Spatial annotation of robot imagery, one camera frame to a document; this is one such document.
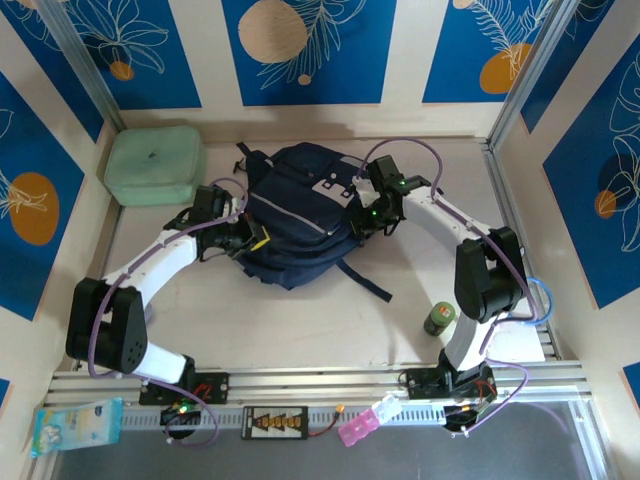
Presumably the green jar dark lid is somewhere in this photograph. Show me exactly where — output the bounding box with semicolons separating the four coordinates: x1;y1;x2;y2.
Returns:
423;301;455;337

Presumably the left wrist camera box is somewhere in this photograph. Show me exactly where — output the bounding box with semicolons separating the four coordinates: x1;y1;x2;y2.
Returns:
191;183;242;224

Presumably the aluminium frame post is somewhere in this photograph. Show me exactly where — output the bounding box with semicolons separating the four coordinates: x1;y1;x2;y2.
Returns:
487;0;576;151
37;0;126;132

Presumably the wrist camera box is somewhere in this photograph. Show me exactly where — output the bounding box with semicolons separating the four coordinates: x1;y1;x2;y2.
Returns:
191;183;242;224
352;155;407;206

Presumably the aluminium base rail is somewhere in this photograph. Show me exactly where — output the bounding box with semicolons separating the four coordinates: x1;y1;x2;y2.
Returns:
42;367;594;409

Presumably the perforated cable tray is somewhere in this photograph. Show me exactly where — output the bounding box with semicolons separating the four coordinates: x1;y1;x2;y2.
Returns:
119;402;451;432

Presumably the clear plastic box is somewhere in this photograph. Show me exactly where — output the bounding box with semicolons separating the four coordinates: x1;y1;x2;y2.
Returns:
372;393;403;424

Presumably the blue cable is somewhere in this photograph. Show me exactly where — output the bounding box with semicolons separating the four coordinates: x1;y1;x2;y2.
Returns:
519;277;557;327

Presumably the black controller board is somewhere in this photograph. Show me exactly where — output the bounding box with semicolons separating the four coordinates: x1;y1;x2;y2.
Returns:
159;403;202;427
443;403;485;432

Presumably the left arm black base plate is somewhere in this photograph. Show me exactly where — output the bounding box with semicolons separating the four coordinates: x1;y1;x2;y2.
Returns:
138;371;231;406

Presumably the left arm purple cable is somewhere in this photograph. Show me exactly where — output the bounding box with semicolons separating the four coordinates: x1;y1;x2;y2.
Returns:
87;178;251;449

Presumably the mint green storage case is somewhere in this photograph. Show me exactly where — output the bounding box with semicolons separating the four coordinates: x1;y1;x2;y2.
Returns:
103;124;208;208

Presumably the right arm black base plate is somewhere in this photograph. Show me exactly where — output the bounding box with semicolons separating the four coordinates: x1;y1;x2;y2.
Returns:
399;367;499;401

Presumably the red wire yellow connector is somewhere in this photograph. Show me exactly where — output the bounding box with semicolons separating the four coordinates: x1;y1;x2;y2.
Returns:
307;403;347;437

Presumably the navy blue backpack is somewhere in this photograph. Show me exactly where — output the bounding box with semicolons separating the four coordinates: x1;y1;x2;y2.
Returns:
234;141;394;303

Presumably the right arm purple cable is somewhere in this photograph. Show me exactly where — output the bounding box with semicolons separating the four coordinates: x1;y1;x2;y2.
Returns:
360;137;539;436

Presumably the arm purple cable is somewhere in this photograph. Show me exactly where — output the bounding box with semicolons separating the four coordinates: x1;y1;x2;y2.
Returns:
360;137;539;436
87;178;251;449

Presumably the pink plastic box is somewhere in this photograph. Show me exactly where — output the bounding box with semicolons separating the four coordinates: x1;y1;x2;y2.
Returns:
337;408;381;447

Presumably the wet wipes packet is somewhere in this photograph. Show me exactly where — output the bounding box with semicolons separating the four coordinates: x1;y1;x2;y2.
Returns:
30;397;125;460

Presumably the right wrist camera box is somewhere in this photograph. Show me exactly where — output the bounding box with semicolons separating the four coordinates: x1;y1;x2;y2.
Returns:
352;155;407;206

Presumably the black charging board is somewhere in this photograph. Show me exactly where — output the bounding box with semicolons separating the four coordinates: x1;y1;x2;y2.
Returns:
241;405;310;441

